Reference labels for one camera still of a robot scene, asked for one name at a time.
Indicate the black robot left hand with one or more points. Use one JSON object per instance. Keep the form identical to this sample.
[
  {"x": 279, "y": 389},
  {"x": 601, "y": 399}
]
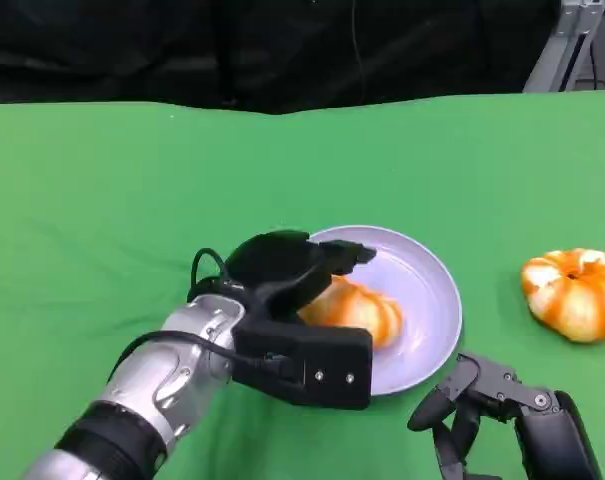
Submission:
[{"x": 272, "y": 260}]

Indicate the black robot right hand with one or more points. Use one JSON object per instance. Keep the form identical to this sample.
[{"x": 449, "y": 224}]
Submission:
[{"x": 547, "y": 430}]

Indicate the orange and white toy bread roll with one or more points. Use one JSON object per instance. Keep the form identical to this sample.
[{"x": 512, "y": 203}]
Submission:
[
  {"x": 362, "y": 312},
  {"x": 577, "y": 297}
]

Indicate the lilac plate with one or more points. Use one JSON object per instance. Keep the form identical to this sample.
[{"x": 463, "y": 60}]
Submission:
[{"x": 417, "y": 310}]

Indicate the green table cloth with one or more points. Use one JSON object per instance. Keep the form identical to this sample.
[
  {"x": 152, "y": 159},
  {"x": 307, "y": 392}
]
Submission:
[{"x": 132, "y": 190}]

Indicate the black backdrop curtain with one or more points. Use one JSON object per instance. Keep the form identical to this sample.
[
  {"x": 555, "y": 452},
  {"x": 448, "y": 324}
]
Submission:
[{"x": 232, "y": 50}]

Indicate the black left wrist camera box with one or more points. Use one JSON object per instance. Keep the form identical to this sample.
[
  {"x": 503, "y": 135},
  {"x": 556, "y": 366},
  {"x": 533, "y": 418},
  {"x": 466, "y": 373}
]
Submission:
[{"x": 327, "y": 365}]

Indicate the grey metal frame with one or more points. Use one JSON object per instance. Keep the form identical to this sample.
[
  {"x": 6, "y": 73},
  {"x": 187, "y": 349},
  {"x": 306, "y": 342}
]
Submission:
[{"x": 562, "y": 55}]

